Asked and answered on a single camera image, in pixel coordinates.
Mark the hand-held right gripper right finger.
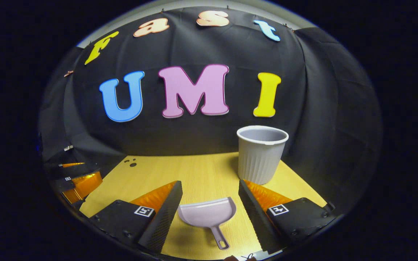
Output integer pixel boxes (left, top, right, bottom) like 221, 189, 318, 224
238, 179, 336, 254

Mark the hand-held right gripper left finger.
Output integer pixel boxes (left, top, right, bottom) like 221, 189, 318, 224
90, 180, 183, 254

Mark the small lilac dustpan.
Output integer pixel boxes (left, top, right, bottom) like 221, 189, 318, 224
178, 197, 237, 250

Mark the wooden desktop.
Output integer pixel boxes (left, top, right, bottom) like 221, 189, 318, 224
79, 152, 327, 261

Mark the black backdrop cloth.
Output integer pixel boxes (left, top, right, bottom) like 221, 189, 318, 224
38, 7, 383, 218

